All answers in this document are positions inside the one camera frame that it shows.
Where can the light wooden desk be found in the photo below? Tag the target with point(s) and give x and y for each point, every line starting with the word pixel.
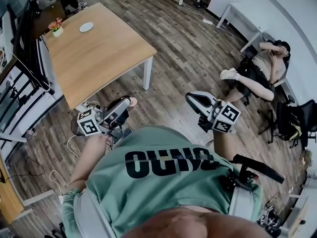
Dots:
pixel 10 202

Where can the plastic bottle red cap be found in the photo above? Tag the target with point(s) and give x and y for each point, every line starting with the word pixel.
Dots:
pixel 31 133

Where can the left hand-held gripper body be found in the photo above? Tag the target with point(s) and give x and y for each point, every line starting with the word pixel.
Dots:
pixel 89 126

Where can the person's chin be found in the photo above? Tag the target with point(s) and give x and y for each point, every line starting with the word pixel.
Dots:
pixel 198 224

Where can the wooden table white legs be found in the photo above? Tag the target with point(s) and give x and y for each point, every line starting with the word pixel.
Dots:
pixel 99 51

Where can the white power strip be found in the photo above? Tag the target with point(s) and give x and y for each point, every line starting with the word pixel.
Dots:
pixel 207 21

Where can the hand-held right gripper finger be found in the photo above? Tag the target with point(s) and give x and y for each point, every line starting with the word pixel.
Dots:
pixel 200 112
pixel 200 93

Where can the person's left forearm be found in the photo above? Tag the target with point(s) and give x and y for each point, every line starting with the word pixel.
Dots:
pixel 86 162

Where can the person's right forearm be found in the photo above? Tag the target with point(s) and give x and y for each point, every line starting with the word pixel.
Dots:
pixel 223 145

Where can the white round plate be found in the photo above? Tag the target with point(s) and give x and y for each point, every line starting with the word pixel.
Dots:
pixel 86 26

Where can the pink flowers in white pot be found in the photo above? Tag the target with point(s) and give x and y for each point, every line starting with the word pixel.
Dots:
pixel 57 31

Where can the black yellow backpack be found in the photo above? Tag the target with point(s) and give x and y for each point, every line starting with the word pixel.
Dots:
pixel 295 130

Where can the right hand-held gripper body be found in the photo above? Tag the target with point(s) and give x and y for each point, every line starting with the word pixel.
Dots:
pixel 227 115

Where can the dark wooden desk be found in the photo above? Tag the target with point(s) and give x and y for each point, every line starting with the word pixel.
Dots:
pixel 48 18

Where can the black office chair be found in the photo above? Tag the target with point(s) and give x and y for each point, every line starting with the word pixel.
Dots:
pixel 245 100
pixel 282 118
pixel 309 113

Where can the black metal railing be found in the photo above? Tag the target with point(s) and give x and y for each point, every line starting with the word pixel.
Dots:
pixel 42 82

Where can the person's green t-shirt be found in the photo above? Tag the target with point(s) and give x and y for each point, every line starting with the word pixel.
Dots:
pixel 161 195

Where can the black chest rig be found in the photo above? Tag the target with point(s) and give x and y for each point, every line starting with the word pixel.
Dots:
pixel 260 168

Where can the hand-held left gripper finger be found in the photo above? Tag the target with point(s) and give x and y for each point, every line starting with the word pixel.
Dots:
pixel 119 111
pixel 112 108

